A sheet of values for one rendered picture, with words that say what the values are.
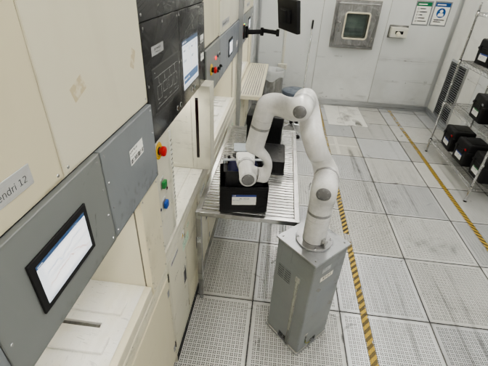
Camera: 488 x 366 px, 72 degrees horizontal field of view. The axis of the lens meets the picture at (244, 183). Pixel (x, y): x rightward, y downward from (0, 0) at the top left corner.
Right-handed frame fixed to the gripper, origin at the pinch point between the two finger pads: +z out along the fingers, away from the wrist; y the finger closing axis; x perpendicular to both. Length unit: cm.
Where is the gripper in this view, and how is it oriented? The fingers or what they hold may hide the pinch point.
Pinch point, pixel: (244, 150)
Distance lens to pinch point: 189.3
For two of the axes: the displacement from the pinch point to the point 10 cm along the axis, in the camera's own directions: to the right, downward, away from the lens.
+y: 10.0, 0.0, 0.6
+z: -0.5, -5.3, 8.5
